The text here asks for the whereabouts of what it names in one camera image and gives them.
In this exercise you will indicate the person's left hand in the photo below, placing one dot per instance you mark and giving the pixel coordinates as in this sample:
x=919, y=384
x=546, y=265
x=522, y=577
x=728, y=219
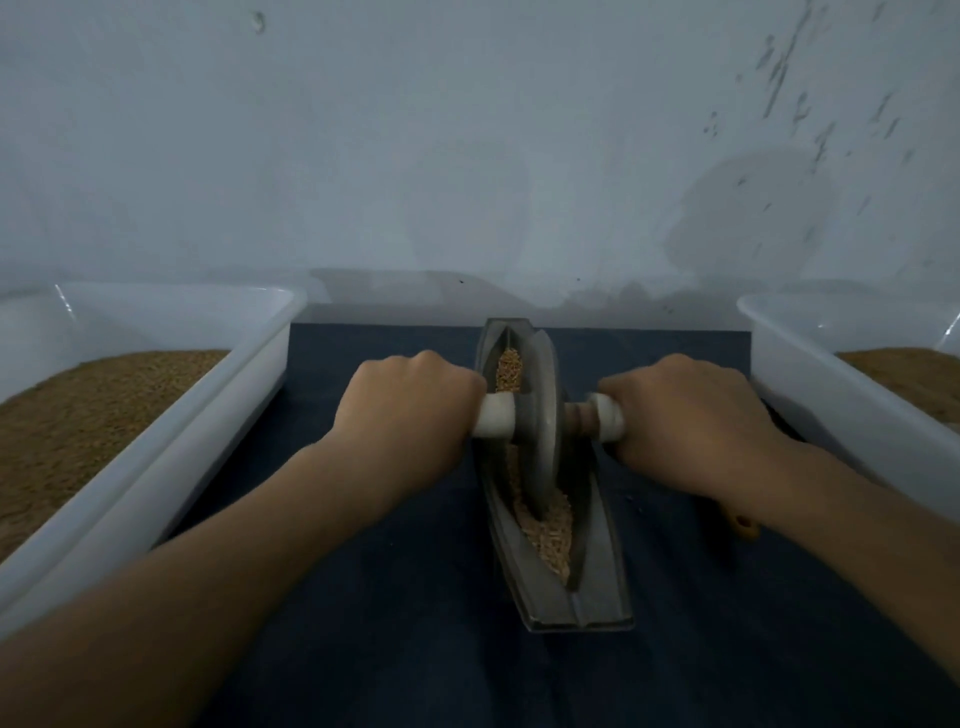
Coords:
x=398, y=420

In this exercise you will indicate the person's right hand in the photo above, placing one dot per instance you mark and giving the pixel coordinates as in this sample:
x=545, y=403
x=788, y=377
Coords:
x=690, y=428

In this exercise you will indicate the white plastic tray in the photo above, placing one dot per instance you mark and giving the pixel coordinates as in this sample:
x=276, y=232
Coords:
x=840, y=405
x=180, y=428

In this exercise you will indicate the small ground grain portion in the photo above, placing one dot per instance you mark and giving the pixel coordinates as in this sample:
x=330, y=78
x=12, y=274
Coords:
x=548, y=533

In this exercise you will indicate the boat-shaped metal grinding trough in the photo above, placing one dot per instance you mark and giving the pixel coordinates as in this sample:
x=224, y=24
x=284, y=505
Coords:
x=600, y=593

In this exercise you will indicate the person's right forearm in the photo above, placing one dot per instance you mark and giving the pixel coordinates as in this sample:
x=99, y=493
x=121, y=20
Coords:
x=870, y=563

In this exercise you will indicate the person's left forearm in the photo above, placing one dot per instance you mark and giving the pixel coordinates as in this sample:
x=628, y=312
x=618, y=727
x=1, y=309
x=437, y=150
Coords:
x=180, y=600

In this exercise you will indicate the dark blue tablecloth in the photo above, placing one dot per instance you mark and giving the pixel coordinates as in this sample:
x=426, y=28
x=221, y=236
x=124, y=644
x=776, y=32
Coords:
x=405, y=645

